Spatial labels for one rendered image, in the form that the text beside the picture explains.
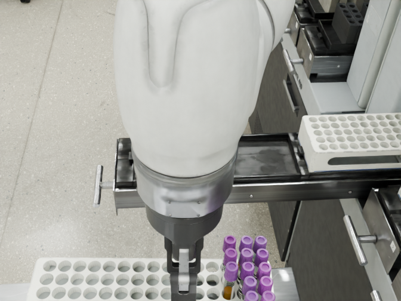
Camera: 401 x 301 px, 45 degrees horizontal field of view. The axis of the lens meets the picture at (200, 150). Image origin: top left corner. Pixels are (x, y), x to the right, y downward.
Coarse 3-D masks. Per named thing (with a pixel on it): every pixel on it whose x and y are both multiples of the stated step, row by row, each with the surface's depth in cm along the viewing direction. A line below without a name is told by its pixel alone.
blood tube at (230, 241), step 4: (228, 236) 58; (232, 236) 58; (224, 240) 58; (228, 240) 58; (232, 240) 58; (224, 244) 58; (228, 244) 57; (232, 244) 57; (224, 248) 58; (224, 252) 59
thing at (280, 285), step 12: (276, 276) 71; (288, 276) 72; (0, 288) 69; (12, 288) 69; (24, 288) 69; (276, 288) 70; (288, 288) 70; (0, 300) 67; (12, 300) 67; (24, 300) 67; (276, 300) 69; (288, 300) 69; (300, 300) 69
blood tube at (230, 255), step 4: (228, 248) 57; (232, 248) 57; (228, 252) 57; (232, 252) 57; (236, 252) 57; (224, 256) 57; (228, 256) 56; (232, 256) 56; (236, 256) 56; (224, 260) 57; (228, 260) 56; (232, 260) 56; (236, 260) 57; (224, 264) 57; (224, 268) 58
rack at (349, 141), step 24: (312, 120) 92; (336, 120) 91; (360, 120) 92; (384, 120) 91; (312, 144) 86; (336, 144) 86; (360, 144) 86; (384, 144) 87; (312, 168) 87; (336, 168) 87; (360, 168) 88
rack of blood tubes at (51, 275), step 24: (48, 264) 61; (72, 264) 61; (96, 264) 62; (120, 264) 62; (144, 264) 61; (216, 264) 62; (48, 288) 59; (72, 288) 59; (96, 288) 59; (120, 288) 59; (144, 288) 59; (168, 288) 59; (216, 288) 59
